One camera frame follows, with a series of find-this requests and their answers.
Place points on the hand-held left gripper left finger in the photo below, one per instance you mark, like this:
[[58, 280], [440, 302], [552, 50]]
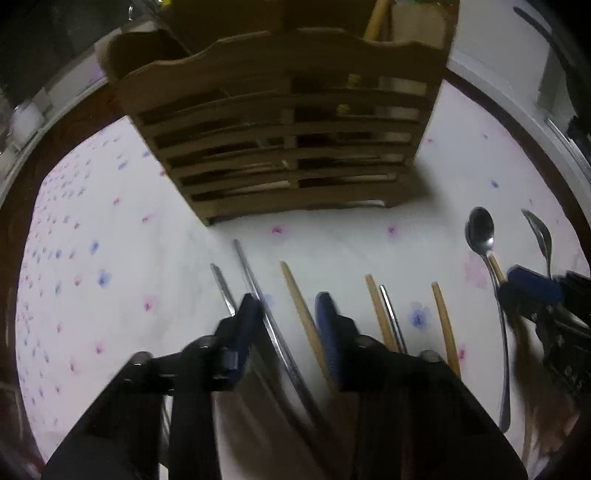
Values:
[[244, 332]]

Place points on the metal chopstick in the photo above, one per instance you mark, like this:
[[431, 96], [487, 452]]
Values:
[[392, 318], [221, 286], [286, 355]]

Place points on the person's right hand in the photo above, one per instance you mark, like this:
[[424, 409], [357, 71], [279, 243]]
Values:
[[551, 420]]

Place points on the wooden slatted utensil holder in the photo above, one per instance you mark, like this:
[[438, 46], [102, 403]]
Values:
[[277, 147]]

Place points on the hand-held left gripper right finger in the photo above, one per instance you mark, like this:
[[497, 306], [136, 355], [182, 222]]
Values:
[[330, 341]]

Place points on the metal spoon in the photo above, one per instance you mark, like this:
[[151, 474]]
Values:
[[480, 230], [542, 240]]

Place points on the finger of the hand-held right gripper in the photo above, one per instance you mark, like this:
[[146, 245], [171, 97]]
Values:
[[519, 302], [533, 282]]

